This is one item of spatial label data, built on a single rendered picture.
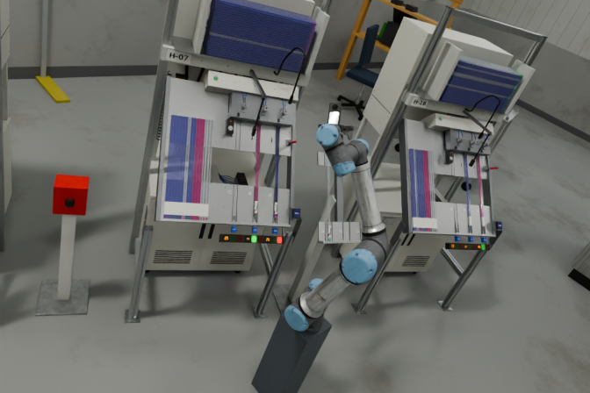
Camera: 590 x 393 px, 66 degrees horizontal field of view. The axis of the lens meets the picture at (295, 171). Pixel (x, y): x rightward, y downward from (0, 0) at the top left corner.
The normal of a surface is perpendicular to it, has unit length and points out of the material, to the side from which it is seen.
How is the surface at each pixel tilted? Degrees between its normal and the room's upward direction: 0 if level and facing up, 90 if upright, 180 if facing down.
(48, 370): 0
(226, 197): 47
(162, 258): 90
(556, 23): 90
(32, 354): 0
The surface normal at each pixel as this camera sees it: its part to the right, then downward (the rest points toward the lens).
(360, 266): -0.45, 0.21
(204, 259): 0.28, 0.57
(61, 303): 0.30, -0.82
